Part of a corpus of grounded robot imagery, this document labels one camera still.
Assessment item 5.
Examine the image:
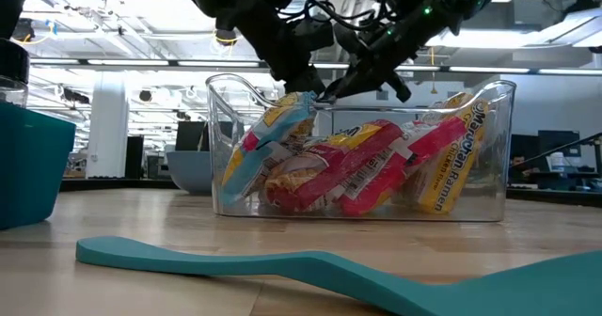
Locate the red ramen noodle packet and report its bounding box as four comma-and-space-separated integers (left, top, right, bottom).
262, 120, 404, 213
339, 116, 469, 217

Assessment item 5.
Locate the clear plastic bin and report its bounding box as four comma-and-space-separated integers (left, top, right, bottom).
205, 73, 517, 223

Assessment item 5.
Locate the blue bowl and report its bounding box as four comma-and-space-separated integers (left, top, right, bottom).
166, 150, 213, 196

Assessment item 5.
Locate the person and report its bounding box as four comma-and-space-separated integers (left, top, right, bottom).
510, 154, 542, 177

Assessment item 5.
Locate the blue ramen noodle packet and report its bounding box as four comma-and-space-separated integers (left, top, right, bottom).
220, 91, 317, 209

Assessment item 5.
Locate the yellow chicken ramen packet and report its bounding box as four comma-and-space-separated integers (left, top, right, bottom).
404, 92, 490, 215

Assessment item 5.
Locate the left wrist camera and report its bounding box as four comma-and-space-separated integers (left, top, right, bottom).
290, 18, 336, 52

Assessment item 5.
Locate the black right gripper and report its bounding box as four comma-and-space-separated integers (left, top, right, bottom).
324, 0, 514, 103

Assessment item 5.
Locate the dark desk monitor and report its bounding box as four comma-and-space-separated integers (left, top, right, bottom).
176, 120, 211, 152
538, 130, 582, 160

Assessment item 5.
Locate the long ceiling light bar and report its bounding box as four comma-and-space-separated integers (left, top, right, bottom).
27, 57, 602, 76

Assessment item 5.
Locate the dark teal plastic tray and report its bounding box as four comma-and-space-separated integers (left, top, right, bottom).
0, 102, 76, 231

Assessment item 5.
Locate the black cabinet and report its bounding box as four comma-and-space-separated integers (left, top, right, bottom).
124, 135, 145, 180

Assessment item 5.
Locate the black ceiling cord reel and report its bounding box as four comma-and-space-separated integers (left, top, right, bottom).
214, 27, 239, 48
11, 18, 37, 42

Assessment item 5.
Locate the glass spice jar black lid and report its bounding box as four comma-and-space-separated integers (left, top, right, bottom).
0, 38, 30, 109

